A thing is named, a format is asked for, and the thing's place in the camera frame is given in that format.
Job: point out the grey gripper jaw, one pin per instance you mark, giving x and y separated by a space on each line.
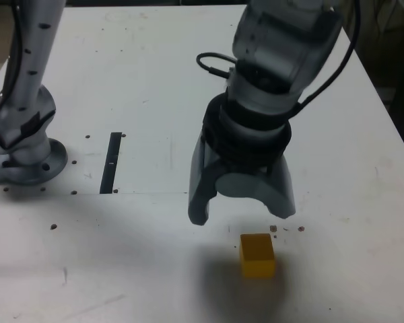
198 195
279 195

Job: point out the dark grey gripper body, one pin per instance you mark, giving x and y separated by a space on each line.
245 169

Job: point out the yellow cube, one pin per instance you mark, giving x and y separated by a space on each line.
257 259

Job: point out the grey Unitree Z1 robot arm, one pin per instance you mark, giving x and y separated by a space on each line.
279 50

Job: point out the black tape strip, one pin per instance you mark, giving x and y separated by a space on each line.
109 168

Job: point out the white metal frame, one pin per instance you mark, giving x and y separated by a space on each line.
367 30

